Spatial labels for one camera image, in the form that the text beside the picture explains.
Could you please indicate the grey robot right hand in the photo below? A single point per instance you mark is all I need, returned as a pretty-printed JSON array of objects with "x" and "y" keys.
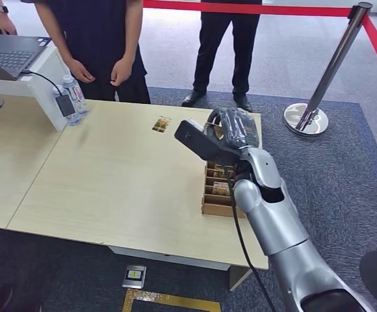
[{"x": 237, "y": 127}]

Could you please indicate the person's left hand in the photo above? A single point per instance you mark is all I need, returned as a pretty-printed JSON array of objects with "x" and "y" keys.
[{"x": 121, "y": 71}]

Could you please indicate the hand of person with wristwatch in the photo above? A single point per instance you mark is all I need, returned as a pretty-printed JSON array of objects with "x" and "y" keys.
[{"x": 7, "y": 25}]

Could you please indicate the person's right hand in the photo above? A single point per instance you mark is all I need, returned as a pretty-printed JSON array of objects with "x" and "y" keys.
[{"x": 80, "y": 71}]

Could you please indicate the person's left forearm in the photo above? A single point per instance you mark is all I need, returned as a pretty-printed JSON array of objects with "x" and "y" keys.
[{"x": 132, "y": 26}]

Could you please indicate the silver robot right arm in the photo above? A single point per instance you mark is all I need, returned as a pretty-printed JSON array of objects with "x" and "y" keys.
[{"x": 282, "y": 224}]

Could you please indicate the person's right forearm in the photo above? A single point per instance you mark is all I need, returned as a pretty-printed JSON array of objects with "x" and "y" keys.
[{"x": 55, "y": 28}]

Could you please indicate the person at desk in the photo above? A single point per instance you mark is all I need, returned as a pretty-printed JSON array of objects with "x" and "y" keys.
[{"x": 100, "y": 30}]

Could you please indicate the person standing behind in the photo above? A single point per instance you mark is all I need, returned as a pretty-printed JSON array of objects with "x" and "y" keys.
[{"x": 230, "y": 43}]

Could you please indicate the cardboard card organizer box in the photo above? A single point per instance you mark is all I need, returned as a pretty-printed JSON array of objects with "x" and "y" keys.
[{"x": 214, "y": 209}]

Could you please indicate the black wristwatch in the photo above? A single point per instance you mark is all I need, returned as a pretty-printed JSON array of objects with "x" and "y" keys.
[{"x": 2, "y": 9}]

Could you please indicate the clear plastic water bottle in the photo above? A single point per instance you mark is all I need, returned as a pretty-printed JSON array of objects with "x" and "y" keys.
[
  {"x": 75, "y": 119},
  {"x": 78, "y": 97}
]

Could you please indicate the dark grey laptop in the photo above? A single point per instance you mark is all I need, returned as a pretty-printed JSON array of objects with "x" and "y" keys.
[{"x": 9, "y": 56}]

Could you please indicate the black power adapter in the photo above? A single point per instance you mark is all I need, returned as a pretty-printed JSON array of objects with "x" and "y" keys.
[{"x": 65, "y": 106}]

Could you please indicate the white laptop riser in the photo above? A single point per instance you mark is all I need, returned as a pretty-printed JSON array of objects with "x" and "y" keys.
[{"x": 42, "y": 88}]

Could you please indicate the long red barrier belt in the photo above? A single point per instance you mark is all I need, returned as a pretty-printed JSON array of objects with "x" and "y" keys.
[{"x": 247, "y": 8}]

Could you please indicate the blue-grey carpet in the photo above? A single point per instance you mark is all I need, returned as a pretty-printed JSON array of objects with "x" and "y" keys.
[{"x": 344, "y": 172}]

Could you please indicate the white desk base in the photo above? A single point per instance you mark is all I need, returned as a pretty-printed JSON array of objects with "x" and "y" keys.
[{"x": 175, "y": 258}]

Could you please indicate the yellow floor tape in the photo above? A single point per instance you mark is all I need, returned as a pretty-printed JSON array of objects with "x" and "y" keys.
[{"x": 162, "y": 298}]

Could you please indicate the metal floor socket plate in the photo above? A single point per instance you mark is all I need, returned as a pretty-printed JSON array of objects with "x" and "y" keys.
[{"x": 134, "y": 277}]

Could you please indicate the dark grey wrist camera bracket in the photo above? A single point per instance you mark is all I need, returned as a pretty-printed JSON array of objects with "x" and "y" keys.
[{"x": 201, "y": 144}]

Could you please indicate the chrome stanchion post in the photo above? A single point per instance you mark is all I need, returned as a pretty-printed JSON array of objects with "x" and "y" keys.
[{"x": 329, "y": 69}]

